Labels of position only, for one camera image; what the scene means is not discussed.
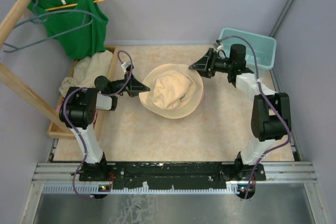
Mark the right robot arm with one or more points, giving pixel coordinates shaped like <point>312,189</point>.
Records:
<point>271,116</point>

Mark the aluminium rail frame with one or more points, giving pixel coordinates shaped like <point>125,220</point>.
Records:
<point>61,178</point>

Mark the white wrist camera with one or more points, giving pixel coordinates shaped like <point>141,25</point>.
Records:
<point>126,66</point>
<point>218,45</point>

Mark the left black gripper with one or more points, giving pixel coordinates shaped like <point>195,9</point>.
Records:
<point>134,86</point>

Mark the beige garment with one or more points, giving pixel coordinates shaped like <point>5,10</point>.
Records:
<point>86,70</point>

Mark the grey clothes hanger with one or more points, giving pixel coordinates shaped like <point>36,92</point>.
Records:
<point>56,23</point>

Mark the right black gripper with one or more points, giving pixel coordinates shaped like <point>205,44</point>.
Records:
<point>206,66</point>

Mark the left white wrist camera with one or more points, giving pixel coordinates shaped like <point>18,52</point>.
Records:
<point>126,66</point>

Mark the light blue plastic bin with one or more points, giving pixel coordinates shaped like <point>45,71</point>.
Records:
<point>264,47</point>

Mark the pink hat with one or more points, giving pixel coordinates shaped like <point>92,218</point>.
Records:
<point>202,98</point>

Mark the green tank top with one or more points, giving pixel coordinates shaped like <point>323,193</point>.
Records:
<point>86,41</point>

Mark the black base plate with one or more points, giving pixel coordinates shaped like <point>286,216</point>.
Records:
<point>180,175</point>

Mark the beige bucket hat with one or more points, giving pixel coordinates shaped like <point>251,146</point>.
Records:
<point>175,91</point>

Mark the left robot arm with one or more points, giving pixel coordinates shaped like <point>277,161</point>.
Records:
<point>78,112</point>

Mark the pink garment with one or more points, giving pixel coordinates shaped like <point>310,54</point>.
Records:
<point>60,108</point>

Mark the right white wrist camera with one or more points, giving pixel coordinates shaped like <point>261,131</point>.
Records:
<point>218,45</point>

